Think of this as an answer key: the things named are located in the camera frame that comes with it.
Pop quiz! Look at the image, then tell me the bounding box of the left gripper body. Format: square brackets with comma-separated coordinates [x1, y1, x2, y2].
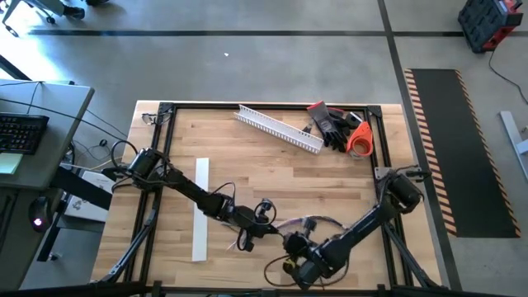
[226, 205, 267, 234]

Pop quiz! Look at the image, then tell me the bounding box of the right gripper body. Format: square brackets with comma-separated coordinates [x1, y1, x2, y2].
[295, 234, 321, 269]

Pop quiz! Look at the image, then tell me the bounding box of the purple cable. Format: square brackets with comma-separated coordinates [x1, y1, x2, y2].
[275, 214, 348, 233]

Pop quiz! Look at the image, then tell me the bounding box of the white duct cover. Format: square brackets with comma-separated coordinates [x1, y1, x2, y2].
[191, 157, 211, 263]

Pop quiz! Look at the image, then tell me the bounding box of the white slotted cable duct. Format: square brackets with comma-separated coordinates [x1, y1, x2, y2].
[233, 103, 325, 156]

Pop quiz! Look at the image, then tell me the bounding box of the black work glove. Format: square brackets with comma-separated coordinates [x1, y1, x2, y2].
[328, 106, 352, 153]
[306, 101, 346, 149]

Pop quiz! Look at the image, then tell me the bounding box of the orange tape dispenser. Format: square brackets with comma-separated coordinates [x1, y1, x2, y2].
[345, 120, 375, 160]

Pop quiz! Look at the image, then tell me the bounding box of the black tape roll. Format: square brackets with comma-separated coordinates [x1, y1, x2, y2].
[344, 111, 365, 130]

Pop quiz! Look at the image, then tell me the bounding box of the white cardboard box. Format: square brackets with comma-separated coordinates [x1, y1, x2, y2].
[64, 169, 117, 224]

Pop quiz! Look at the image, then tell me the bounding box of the black hazard-striped floor mat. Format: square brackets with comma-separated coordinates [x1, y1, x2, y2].
[403, 68, 522, 239]

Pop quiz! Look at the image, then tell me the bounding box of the black computer mouse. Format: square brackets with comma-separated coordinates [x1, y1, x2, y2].
[27, 196, 54, 233]

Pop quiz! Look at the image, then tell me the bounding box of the grey desk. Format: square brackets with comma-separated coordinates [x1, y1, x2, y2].
[0, 79, 97, 290]

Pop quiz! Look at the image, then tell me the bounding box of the grey metal beam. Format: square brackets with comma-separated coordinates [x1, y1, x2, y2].
[498, 110, 528, 183]

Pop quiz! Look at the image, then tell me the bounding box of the black keyboard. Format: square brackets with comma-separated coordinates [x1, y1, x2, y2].
[0, 113, 50, 157]

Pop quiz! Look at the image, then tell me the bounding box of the green sticky note pad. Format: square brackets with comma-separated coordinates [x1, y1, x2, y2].
[0, 152, 25, 176]

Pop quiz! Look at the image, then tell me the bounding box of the black red tool case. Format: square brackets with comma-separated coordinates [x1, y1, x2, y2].
[456, 0, 525, 54]

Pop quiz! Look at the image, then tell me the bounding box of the person's shoe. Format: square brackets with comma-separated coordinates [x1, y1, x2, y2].
[61, 3, 87, 21]

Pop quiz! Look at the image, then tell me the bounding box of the grey rolling stand base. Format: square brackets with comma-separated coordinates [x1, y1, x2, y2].
[0, 0, 67, 38]

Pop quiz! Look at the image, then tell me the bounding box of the grey metal base plate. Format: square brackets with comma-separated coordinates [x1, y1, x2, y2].
[373, 165, 397, 181]

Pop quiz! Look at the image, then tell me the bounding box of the black desk cable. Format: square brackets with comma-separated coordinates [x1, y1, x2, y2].
[0, 80, 130, 144]

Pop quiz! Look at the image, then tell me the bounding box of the black floor cable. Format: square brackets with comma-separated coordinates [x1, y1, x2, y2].
[488, 49, 528, 106]

